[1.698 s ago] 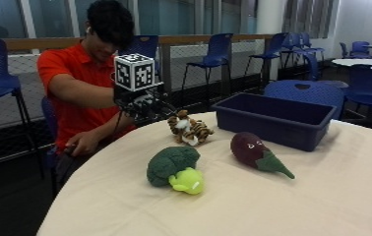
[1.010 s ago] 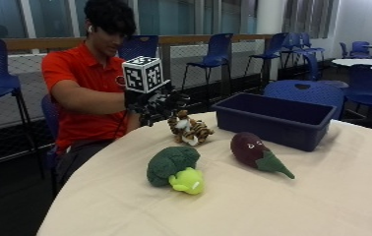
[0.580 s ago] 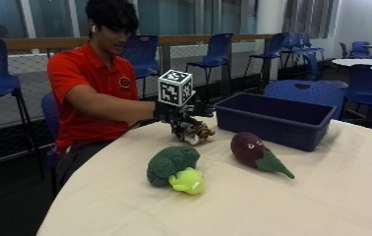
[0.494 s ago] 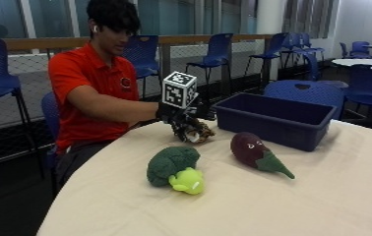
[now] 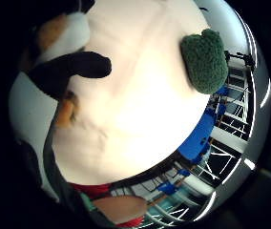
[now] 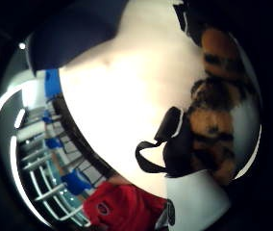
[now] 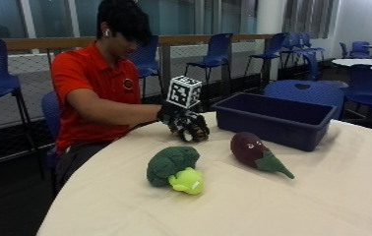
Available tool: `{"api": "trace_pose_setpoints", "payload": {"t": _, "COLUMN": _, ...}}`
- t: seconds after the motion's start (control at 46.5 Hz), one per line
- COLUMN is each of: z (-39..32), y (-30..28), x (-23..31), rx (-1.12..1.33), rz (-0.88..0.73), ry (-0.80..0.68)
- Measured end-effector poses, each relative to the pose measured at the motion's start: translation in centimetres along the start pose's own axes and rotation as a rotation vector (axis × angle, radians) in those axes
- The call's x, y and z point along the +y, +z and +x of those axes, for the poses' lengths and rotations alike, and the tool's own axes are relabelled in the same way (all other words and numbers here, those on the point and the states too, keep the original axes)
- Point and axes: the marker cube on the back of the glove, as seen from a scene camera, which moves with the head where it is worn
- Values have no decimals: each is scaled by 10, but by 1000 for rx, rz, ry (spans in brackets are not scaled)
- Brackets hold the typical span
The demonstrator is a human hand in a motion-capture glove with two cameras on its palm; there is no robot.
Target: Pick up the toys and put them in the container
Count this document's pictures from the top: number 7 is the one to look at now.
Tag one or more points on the white marker cube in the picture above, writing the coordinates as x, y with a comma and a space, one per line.
184, 91

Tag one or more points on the green broccoli soft toy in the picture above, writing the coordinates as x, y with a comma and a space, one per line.
176, 169

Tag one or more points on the purple eggplant soft toy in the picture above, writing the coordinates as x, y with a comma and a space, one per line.
256, 152

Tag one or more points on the blue plastic bin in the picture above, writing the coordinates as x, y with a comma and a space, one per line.
273, 119

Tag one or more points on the beige tablecloth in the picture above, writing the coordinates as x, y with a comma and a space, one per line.
237, 187

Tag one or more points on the the person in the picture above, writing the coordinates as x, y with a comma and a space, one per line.
93, 82

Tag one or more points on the white earbud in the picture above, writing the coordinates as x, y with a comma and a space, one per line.
106, 31

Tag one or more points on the wooden railing with mesh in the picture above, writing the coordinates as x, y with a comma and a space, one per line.
33, 62

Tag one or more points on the white round table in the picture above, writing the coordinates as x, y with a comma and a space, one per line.
363, 62

